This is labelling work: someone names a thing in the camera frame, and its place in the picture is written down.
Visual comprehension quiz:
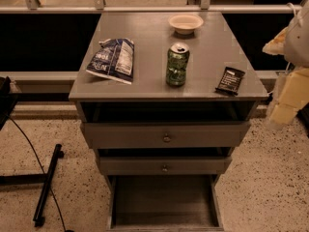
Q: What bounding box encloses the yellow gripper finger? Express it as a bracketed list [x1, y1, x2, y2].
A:
[269, 67, 309, 125]

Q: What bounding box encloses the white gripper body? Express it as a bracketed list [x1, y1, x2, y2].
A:
[262, 27, 288, 55]

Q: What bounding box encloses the blue chip bag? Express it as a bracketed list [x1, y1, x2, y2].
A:
[86, 38, 134, 84]

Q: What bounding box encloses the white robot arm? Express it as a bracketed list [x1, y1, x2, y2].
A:
[263, 2, 309, 128]

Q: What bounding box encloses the grey top drawer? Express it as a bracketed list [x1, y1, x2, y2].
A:
[81, 122, 250, 149]

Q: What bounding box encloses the grey drawer cabinet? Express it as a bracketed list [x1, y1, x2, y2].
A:
[68, 11, 270, 232]

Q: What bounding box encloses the grey middle drawer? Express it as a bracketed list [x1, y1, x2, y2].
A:
[98, 157, 232, 176]

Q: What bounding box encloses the grey open bottom drawer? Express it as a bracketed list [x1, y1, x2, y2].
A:
[106, 175, 225, 232]

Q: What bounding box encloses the beige paper bowl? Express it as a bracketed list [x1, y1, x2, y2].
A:
[168, 14, 204, 35]

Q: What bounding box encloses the green soda can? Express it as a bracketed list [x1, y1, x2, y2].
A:
[166, 42, 190, 86]

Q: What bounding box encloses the metal window railing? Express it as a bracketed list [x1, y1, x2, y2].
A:
[0, 0, 309, 15]

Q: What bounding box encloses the black object at left edge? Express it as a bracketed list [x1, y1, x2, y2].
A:
[0, 76, 20, 130]

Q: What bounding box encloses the black stand base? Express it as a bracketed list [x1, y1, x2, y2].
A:
[0, 144, 64, 227]

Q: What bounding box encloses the white hanging cable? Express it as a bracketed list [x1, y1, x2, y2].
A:
[286, 2, 298, 17]

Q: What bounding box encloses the black floor cable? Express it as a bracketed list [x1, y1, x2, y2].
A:
[5, 113, 75, 232]

